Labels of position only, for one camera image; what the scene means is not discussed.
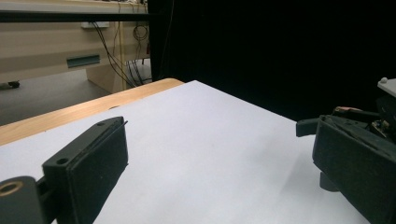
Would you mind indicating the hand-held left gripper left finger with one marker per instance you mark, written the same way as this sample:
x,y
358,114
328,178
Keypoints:
x,y
90,168

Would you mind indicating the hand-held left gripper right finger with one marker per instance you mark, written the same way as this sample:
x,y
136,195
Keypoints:
x,y
358,168

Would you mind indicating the wooden table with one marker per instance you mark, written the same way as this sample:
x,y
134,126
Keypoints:
x,y
77,110

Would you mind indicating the black curtain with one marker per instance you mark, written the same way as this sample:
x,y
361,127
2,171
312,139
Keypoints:
x,y
264,46

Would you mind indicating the white table sheet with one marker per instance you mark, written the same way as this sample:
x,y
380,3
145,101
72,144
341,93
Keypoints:
x,y
202,149

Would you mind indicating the black caster wheel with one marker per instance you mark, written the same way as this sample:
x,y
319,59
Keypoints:
x,y
13,84

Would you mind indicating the light wooden desk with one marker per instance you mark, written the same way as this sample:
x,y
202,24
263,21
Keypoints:
x,y
40,43

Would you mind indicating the white power strip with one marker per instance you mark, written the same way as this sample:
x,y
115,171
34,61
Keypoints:
x,y
95,25

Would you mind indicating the black horizontal frame bar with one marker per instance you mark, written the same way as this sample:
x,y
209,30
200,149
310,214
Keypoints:
x,y
62,16

